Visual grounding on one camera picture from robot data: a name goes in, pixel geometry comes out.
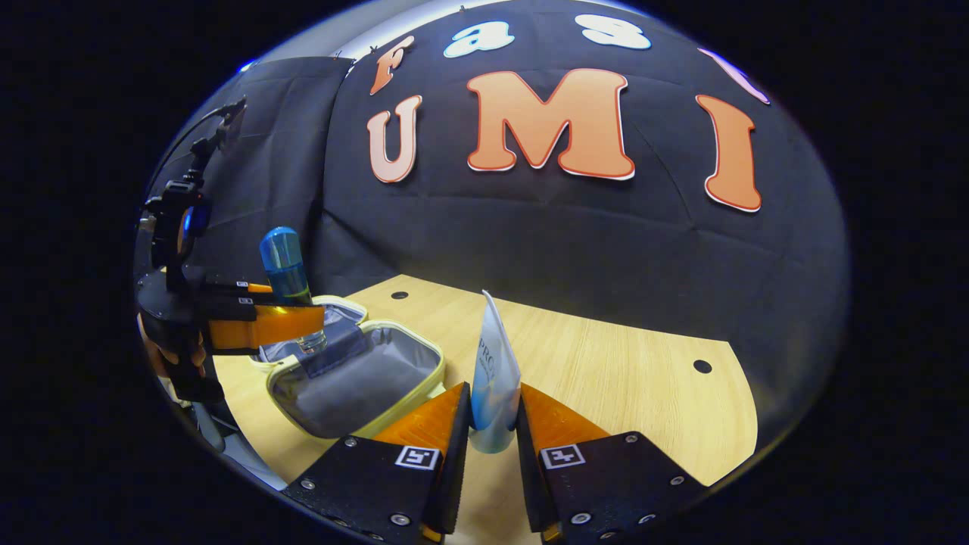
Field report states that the blue skin care bottle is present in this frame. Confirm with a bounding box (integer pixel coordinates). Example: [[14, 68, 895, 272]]
[[259, 226, 329, 357]]

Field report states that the white blue skin care tube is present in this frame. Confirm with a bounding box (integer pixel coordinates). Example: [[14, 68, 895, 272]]
[[469, 290, 523, 455]]

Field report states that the pale yellow suitcase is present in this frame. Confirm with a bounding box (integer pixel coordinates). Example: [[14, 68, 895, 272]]
[[248, 294, 447, 441]]

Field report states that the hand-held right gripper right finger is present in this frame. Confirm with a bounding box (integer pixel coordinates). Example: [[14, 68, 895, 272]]
[[516, 382, 709, 545]]

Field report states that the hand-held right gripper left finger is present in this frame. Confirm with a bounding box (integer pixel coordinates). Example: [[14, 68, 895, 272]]
[[282, 381, 474, 545]]

